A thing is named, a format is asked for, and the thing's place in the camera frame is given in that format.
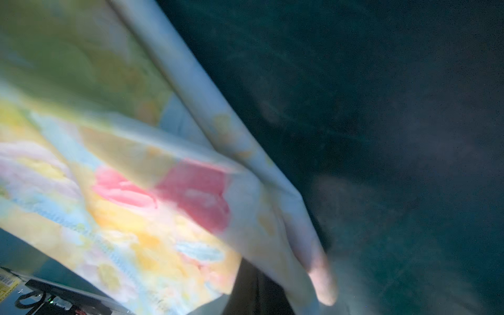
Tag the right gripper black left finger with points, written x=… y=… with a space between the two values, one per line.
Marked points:
x=250 y=292

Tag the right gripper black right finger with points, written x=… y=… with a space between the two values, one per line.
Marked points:
x=278 y=303

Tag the pastel floral skirt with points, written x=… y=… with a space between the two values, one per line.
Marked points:
x=121 y=160

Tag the aluminium rail base frame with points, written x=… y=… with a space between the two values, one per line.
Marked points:
x=21 y=294

